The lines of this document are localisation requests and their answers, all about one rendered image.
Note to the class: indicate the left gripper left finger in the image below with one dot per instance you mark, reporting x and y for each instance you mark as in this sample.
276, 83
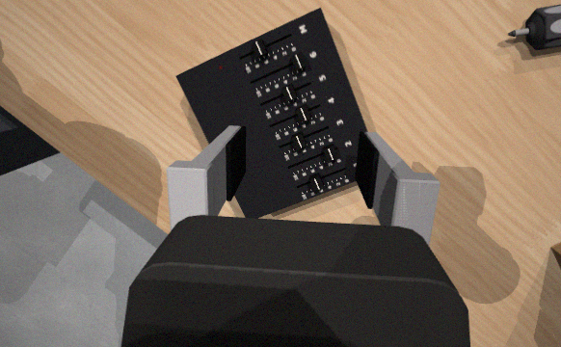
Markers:
202, 186

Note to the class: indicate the black lighting desk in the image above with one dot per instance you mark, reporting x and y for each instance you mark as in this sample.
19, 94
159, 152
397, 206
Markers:
290, 89

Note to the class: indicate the black screwdriver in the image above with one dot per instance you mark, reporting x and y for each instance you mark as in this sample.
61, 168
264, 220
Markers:
542, 28

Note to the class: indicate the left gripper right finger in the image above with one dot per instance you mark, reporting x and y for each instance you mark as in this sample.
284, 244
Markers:
399, 196

